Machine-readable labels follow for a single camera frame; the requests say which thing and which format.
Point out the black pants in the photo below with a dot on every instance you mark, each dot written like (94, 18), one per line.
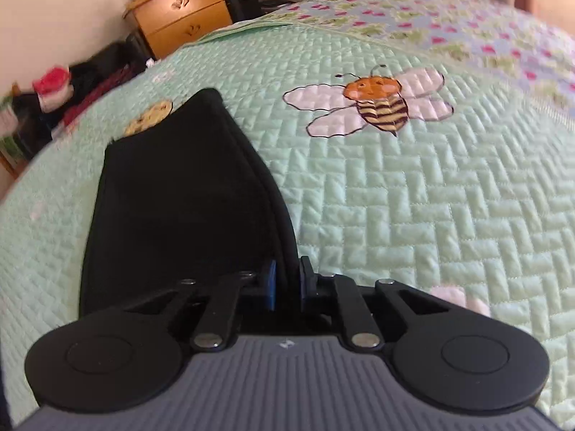
(179, 197)

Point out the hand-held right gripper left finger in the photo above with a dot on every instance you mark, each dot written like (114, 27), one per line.
(269, 287)

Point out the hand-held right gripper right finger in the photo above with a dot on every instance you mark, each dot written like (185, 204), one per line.
(306, 285)

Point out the black upright case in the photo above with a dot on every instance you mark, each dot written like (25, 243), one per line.
(240, 0)

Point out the dark cluttered clothes heap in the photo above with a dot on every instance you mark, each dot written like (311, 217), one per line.
(94, 76)

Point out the wooden desk with drawers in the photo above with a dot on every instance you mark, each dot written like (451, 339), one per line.
(188, 13)

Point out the green quilted bee bedspread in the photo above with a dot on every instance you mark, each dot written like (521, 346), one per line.
(404, 211)

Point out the red white plush item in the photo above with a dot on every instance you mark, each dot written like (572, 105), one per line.
(51, 87)

